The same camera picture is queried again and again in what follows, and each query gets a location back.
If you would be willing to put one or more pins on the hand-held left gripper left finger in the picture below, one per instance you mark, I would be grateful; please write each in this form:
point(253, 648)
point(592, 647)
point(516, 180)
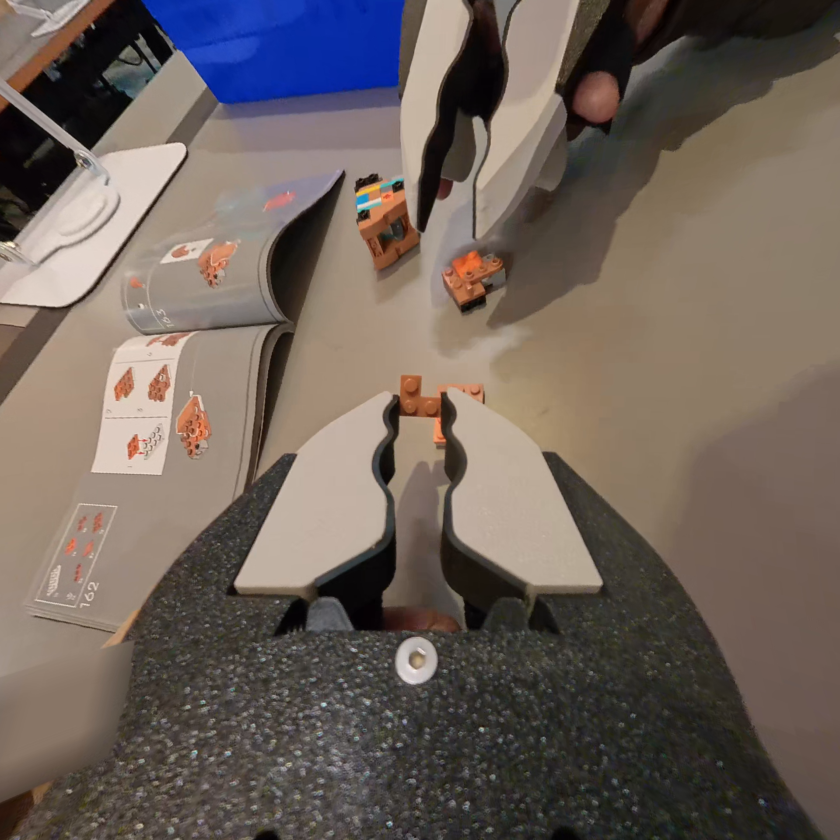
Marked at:
point(321, 512)

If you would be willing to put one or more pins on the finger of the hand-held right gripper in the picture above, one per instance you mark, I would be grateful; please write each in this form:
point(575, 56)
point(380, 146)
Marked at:
point(423, 79)
point(531, 131)

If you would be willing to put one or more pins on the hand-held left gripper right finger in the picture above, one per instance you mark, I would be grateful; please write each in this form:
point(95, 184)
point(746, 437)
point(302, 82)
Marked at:
point(518, 512)

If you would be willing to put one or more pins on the small brick plate stack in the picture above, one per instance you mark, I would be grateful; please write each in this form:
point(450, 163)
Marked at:
point(467, 392)

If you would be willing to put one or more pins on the angled brown brick plate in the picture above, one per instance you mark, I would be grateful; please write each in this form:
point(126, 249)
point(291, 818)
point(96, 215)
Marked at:
point(417, 394)

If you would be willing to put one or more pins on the small brown brick assembly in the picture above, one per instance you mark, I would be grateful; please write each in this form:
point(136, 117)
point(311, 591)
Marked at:
point(469, 279)

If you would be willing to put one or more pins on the long office desk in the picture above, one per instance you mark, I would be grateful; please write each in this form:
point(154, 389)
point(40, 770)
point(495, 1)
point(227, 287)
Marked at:
point(19, 52)

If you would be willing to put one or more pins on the person's right hand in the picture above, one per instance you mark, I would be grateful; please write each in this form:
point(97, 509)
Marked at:
point(596, 98)

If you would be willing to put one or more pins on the grey building instruction booklet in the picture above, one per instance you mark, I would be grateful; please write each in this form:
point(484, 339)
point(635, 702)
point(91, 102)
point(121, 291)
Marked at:
point(216, 407)

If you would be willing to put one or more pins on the multicoloured brick model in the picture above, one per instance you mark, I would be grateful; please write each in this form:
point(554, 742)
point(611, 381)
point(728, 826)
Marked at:
point(387, 223)

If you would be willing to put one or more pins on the large blue plastic bin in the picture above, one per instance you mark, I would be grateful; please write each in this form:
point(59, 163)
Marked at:
point(275, 46)

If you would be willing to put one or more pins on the cardboard box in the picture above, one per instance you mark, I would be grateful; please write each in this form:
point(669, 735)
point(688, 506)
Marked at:
point(123, 631)

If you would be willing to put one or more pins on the white tablet stand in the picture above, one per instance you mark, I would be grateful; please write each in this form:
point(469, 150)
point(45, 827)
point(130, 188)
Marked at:
point(131, 190)

